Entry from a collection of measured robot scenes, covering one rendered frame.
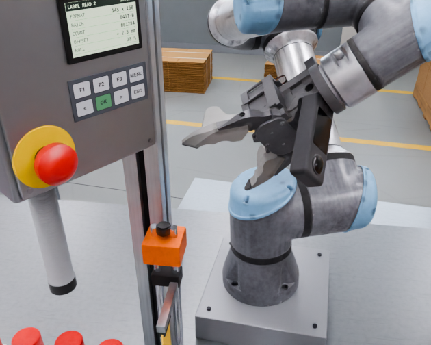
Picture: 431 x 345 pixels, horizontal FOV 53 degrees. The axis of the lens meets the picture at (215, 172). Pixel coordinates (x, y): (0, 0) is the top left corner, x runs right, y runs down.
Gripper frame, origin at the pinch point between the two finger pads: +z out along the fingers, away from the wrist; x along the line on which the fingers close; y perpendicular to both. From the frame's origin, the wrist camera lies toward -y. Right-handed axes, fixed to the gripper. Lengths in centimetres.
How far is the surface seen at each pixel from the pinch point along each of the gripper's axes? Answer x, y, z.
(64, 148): 25.7, -13.3, -1.4
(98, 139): 21.8, -9.0, -0.9
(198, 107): -187, 271, 124
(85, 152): 22.3, -10.3, 0.3
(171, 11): -198, 490, 149
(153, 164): 13.0, -6.4, 0.0
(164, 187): 9.1, -6.4, 2.1
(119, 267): -18.7, 9.2, 41.7
